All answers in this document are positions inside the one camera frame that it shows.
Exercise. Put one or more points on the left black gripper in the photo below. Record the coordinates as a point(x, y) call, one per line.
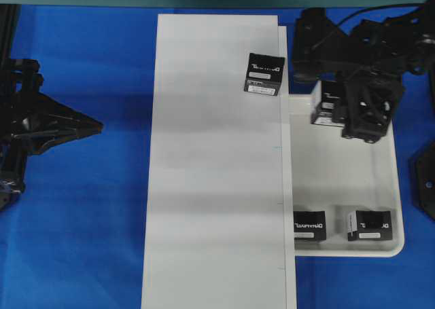
point(33, 119)

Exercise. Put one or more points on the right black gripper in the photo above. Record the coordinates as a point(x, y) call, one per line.
point(370, 102)

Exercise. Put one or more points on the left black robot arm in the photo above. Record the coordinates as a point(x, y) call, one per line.
point(13, 165)

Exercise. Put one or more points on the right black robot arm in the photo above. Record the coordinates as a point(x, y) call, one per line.
point(323, 51)

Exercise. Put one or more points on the black box tray bottom right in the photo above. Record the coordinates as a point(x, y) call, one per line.
point(369, 225)

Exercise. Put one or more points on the black box tray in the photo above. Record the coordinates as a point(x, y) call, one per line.
point(369, 225)
point(309, 225)

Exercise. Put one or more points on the black box tray bottom left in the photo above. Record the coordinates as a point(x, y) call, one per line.
point(309, 225)

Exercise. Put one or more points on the white base board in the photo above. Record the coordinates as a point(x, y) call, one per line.
point(219, 203)

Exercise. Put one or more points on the blue table cloth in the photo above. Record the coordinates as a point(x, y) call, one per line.
point(75, 238)

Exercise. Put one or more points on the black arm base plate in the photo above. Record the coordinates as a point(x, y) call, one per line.
point(421, 170)

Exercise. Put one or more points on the black aluminium frame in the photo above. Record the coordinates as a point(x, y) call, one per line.
point(9, 15)

